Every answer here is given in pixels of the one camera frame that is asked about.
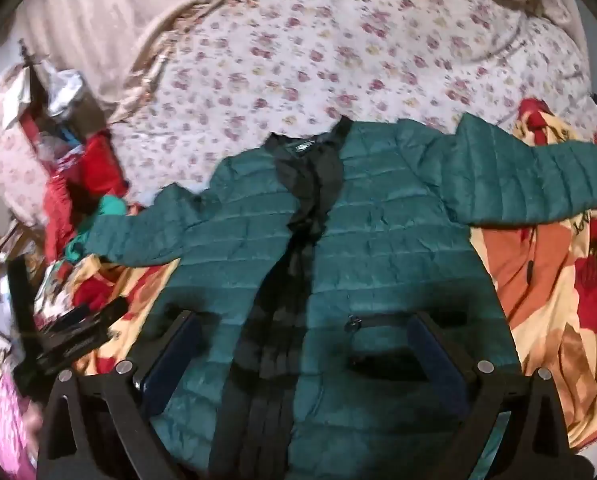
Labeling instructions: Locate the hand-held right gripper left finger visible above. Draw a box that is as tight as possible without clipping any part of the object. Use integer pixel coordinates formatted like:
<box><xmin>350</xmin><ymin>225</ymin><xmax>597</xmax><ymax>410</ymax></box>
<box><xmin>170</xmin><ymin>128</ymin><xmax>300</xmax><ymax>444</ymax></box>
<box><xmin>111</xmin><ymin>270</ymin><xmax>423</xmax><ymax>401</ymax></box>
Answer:
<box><xmin>37</xmin><ymin>310</ymin><xmax>205</xmax><ymax>480</ymax></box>

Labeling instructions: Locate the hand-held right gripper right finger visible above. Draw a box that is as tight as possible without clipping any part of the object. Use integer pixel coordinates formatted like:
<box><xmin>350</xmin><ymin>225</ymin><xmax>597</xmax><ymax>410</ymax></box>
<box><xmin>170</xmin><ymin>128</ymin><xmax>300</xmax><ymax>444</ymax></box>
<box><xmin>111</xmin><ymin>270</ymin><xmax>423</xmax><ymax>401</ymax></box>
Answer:
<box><xmin>409</xmin><ymin>310</ymin><xmax>586</xmax><ymax>480</ymax></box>

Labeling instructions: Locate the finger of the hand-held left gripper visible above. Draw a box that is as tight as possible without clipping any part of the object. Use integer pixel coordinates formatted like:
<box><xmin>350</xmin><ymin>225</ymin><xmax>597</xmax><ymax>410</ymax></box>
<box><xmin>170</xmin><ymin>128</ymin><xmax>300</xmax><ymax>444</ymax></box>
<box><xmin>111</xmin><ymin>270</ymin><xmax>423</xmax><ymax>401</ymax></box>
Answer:
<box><xmin>37</xmin><ymin>300</ymin><xmax>129</xmax><ymax>363</ymax></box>

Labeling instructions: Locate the green puffer jacket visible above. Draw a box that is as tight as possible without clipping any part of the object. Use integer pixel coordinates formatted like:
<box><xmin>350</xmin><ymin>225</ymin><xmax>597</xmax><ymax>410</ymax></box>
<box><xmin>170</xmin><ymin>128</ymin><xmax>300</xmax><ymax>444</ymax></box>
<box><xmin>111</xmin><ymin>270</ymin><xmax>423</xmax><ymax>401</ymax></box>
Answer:
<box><xmin>81</xmin><ymin>112</ymin><xmax>597</xmax><ymax>480</ymax></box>

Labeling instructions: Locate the person's left forearm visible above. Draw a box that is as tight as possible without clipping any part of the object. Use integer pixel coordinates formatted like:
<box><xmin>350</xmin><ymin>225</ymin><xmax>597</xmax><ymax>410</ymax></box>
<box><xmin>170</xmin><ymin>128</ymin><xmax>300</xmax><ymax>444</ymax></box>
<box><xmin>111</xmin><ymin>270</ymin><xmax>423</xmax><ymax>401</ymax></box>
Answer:
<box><xmin>0</xmin><ymin>375</ymin><xmax>42</xmax><ymax>480</ymax></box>

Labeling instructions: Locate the teal cloth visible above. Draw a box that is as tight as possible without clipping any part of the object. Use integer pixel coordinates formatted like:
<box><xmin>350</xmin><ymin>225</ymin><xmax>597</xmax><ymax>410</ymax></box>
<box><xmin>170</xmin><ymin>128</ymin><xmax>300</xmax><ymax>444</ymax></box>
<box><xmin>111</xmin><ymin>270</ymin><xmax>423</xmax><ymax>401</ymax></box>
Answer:
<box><xmin>63</xmin><ymin>195</ymin><xmax>129</xmax><ymax>263</ymax></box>

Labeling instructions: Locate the red orange flowered blanket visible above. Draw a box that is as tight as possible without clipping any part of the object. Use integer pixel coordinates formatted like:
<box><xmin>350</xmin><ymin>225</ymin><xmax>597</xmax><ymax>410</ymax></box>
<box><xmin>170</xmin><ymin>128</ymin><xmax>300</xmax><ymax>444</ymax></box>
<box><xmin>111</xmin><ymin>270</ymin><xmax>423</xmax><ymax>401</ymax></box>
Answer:
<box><xmin>33</xmin><ymin>97</ymin><xmax>597</xmax><ymax>451</ymax></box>

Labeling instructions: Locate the floral pillow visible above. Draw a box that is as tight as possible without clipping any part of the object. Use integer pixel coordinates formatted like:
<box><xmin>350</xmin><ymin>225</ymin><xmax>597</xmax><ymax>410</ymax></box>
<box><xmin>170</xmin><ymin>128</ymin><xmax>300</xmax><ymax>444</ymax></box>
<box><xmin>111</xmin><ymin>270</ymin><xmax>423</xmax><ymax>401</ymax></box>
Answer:
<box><xmin>0</xmin><ymin>67</ymin><xmax>54</xmax><ymax>221</ymax></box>

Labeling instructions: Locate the red cloth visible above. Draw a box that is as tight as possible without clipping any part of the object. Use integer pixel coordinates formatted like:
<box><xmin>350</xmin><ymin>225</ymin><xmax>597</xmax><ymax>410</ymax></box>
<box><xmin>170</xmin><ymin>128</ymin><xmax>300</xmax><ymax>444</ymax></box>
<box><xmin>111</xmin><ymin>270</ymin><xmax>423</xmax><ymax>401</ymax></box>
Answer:
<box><xmin>43</xmin><ymin>130</ymin><xmax>129</xmax><ymax>261</ymax></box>

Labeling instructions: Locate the silver foil bag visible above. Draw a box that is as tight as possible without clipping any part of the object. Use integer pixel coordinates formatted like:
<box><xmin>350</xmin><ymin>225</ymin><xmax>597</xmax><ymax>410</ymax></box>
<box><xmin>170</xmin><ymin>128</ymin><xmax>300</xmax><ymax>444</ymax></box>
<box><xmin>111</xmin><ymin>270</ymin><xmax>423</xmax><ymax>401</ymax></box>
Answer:
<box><xmin>43</xmin><ymin>67</ymin><xmax>86</xmax><ymax>118</ymax></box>

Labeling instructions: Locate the beige fringed bedspread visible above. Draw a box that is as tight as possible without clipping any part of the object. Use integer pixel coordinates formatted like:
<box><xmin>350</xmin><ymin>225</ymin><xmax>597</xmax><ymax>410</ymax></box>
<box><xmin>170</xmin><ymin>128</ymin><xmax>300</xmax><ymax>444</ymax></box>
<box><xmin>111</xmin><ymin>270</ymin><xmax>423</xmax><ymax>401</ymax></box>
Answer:
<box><xmin>8</xmin><ymin>0</ymin><xmax>579</xmax><ymax>126</ymax></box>

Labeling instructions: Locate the floral white bed sheet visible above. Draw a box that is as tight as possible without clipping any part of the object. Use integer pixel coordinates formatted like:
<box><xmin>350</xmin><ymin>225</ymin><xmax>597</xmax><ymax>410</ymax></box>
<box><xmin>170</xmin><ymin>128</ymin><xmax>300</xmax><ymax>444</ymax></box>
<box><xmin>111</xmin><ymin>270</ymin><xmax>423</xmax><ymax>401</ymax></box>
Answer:
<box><xmin>106</xmin><ymin>0</ymin><xmax>597</xmax><ymax>211</ymax></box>

